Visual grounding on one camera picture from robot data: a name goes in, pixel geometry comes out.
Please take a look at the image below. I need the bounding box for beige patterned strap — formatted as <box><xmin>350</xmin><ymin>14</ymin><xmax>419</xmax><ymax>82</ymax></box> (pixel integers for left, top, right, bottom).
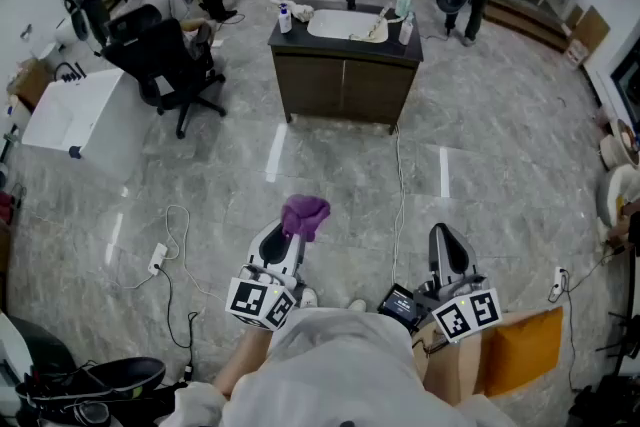
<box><xmin>348</xmin><ymin>3</ymin><xmax>405</xmax><ymax>42</ymax></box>

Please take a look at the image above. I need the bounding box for white box red label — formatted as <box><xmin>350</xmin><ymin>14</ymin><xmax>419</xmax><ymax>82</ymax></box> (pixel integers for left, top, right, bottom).
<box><xmin>567</xmin><ymin>37</ymin><xmax>590</xmax><ymax>67</ymax></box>

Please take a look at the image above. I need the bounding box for white power strip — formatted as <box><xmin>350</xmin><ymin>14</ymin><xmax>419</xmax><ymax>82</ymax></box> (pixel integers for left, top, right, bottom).
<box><xmin>549</xmin><ymin>266</ymin><xmax>570</xmax><ymax>304</ymax></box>
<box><xmin>147</xmin><ymin>242</ymin><xmax>169</xmax><ymax>276</ymax></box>

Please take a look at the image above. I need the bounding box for black floor cable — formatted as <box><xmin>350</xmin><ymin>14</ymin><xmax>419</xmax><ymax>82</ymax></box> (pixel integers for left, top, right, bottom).
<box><xmin>155</xmin><ymin>264</ymin><xmax>200</xmax><ymax>384</ymax></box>

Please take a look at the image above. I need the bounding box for person's white shirt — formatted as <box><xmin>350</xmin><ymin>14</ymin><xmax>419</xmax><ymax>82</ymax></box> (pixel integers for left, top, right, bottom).
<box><xmin>158</xmin><ymin>307</ymin><xmax>521</xmax><ymax>427</ymax></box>

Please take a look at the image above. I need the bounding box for white round ceramic basin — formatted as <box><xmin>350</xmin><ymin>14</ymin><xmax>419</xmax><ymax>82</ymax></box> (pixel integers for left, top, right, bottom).
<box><xmin>595</xmin><ymin>163</ymin><xmax>640</xmax><ymax>229</ymax></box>
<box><xmin>597</xmin><ymin>134</ymin><xmax>640</xmax><ymax>171</ymax></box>

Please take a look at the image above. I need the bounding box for person's left forearm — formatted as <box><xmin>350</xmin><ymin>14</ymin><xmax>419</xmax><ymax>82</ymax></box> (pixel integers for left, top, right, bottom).
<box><xmin>212</xmin><ymin>328</ymin><xmax>275</xmax><ymax>399</ymax></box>

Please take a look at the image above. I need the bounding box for white sink basin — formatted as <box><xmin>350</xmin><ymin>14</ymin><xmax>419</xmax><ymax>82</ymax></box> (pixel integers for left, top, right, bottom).
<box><xmin>306</xmin><ymin>8</ymin><xmax>390</xmax><ymax>43</ymax></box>

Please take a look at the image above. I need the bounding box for person's right forearm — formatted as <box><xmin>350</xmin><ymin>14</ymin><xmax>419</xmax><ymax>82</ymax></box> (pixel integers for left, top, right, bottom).
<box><xmin>418</xmin><ymin>327</ymin><xmax>485</xmax><ymax>407</ymax></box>

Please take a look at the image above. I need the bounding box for pink pump bottle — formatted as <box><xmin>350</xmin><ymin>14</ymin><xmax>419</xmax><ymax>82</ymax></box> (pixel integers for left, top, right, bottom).
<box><xmin>397</xmin><ymin>11</ymin><xmax>416</xmax><ymax>47</ymax></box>

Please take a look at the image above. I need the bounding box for thin white cable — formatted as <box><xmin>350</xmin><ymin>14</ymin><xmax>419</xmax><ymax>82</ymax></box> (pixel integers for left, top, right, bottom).
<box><xmin>107</xmin><ymin>203</ymin><xmax>229</xmax><ymax>304</ymax></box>

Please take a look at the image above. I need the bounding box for cardboard box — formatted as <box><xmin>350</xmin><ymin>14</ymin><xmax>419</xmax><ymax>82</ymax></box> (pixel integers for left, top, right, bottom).
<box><xmin>563</xmin><ymin>4</ymin><xmax>612</xmax><ymax>69</ymax></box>
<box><xmin>5</xmin><ymin>57</ymin><xmax>55</xmax><ymax>111</ymax></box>

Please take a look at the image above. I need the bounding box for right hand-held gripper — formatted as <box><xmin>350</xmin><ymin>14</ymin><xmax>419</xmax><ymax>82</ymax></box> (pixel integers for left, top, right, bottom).
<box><xmin>413</xmin><ymin>223</ymin><xmax>504</xmax><ymax>344</ymax></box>

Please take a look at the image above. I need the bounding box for black office chair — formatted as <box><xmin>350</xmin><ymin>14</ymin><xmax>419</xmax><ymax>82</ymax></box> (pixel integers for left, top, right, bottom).
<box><xmin>101</xmin><ymin>3</ymin><xmax>228</xmax><ymax>140</ymax></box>

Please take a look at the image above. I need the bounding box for purple cloth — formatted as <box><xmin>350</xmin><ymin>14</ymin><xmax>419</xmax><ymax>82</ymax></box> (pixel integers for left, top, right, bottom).
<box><xmin>280</xmin><ymin>193</ymin><xmax>332</xmax><ymax>244</ymax></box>

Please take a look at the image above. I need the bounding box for dark wooden sink cabinet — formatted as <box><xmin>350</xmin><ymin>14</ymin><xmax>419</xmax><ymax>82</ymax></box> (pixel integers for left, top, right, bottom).
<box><xmin>267</xmin><ymin>0</ymin><xmax>425</xmax><ymax>136</ymax></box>

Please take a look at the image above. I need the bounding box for white bathtub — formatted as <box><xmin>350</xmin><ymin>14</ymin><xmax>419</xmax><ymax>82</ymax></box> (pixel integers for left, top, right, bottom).
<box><xmin>21</xmin><ymin>67</ymin><xmax>147</xmax><ymax>181</ymax></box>

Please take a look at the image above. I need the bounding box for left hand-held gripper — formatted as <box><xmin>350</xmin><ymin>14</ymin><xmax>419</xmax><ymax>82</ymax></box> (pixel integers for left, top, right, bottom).
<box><xmin>224</xmin><ymin>218</ymin><xmax>307</xmax><ymax>331</ymax></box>

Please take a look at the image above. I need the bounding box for white pump bottle blue cap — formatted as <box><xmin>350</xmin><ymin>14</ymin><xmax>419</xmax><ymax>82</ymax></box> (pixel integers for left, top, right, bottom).
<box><xmin>277</xmin><ymin>2</ymin><xmax>294</xmax><ymax>35</ymax></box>

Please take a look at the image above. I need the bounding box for dark green bin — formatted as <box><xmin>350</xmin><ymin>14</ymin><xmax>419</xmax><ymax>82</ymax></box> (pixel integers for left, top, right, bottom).
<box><xmin>7</xmin><ymin>314</ymin><xmax>79</xmax><ymax>391</ymax></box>

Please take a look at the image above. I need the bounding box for wooden platform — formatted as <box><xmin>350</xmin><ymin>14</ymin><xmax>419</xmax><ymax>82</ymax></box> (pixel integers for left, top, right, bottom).
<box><xmin>482</xmin><ymin>0</ymin><xmax>576</xmax><ymax>54</ymax></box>

